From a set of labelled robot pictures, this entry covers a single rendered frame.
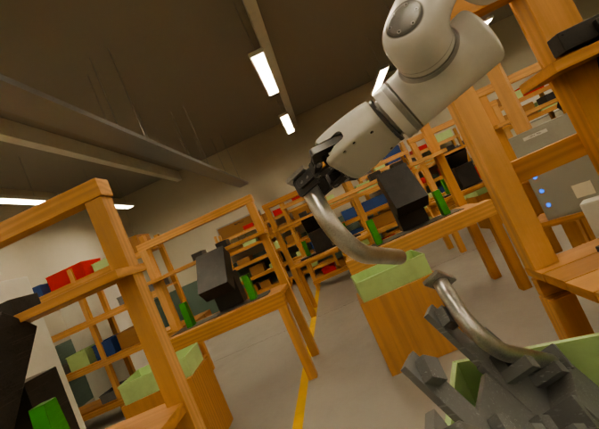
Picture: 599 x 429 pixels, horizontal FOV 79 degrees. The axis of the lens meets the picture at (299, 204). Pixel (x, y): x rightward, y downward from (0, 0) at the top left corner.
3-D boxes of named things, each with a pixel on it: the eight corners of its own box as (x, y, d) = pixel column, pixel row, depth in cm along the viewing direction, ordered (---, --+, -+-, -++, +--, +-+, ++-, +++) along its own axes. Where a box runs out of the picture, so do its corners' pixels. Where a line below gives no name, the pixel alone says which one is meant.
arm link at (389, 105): (401, 100, 58) (386, 113, 59) (376, 73, 51) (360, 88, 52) (431, 135, 54) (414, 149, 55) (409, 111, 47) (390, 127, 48)
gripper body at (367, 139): (393, 112, 59) (341, 158, 63) (364, 83, 51) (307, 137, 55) (419, 144, 55) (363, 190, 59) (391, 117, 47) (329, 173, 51)
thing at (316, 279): (447, 235, 764) (402, 139, 778) (317, 292, 782) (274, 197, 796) (439, 234, 818) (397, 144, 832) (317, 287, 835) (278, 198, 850)
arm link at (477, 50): (403, 103, 46) (431, 135, 53) (497, 20, 41) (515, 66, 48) (373, 69, 51) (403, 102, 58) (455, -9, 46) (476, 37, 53)
